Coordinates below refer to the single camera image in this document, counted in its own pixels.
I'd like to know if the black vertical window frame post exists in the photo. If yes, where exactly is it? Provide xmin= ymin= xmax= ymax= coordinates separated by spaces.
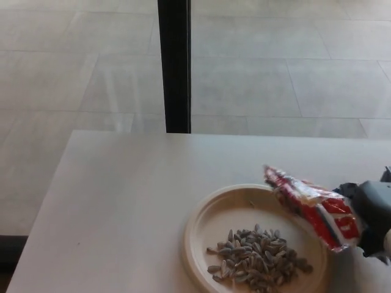
xmin=157 ymin=0 xmax=192 ymax=134

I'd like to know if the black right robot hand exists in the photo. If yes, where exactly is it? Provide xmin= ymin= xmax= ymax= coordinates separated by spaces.
xmin=347 ymin=179 xmax=391 ymax=264

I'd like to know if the round beige paper plate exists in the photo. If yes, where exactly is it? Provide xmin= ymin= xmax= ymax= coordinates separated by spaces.
xmin=181 ymin=183 xmax=331 ymax=293

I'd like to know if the red blue sunflower seed bag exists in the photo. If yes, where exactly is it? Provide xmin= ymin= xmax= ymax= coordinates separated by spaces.
xmin=262 ymin=164 xmax=368 ymax=255

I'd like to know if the pile of sunflower seeds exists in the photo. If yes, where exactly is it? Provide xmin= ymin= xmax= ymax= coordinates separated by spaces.
xmin=205 ymin=223 xmax=315 ymax=290

